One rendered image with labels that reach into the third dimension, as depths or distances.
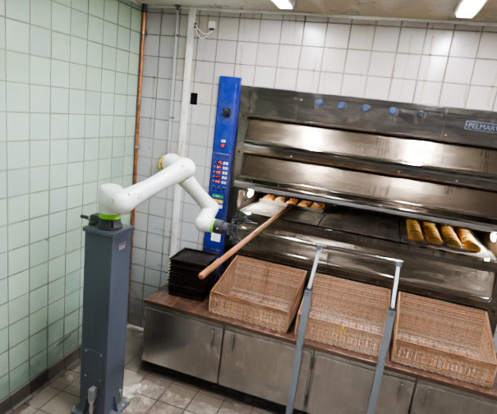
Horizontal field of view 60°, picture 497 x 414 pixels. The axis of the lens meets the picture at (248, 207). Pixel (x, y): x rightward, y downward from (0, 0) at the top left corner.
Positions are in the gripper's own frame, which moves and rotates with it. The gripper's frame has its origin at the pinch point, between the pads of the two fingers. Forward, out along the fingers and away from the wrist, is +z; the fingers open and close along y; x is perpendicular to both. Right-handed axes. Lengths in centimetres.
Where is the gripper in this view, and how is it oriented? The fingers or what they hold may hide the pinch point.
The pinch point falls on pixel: (253, 233)
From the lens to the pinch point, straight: 270.1
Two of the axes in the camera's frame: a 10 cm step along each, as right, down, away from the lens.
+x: -3.2, 1.8, -9.3
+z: 9.4, 1.8, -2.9
